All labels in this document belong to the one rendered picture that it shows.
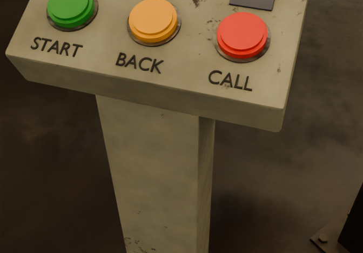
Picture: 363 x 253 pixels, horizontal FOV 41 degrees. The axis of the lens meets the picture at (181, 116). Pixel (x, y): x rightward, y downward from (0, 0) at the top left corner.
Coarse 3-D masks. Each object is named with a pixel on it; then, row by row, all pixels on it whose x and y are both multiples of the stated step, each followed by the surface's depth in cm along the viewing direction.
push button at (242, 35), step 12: (240, 12) 40; (228, 24) 39; (240, 24) 39; (252, 24) 39; (264, 24) 39; (228, 36) 38; (240, 36) 38; (252, 36) 38; (264, 36) 38; (228, 48) 38; (240, 48) 38; (252, 48) 38
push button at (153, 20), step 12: (144, 0) 41; (156, 0) 41; (132, 12) 40; (144, 12) 40; (156, 12) 40; (168, 12) 40; (132, 24) 40; (144, 24) 40; (156, 24) 40; (168, 24) 39; (144, 36) 40; (156, 36) 39; (168, 36) 40
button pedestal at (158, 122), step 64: (128, 0) 42; (192, 0) 42; (64, 64) 40; (128, 64) 40; (192, 64) 39; (256, 64) 38; (128, 128) 46; (192, 128) 44; (128, 192) 55; (192, 192) 51
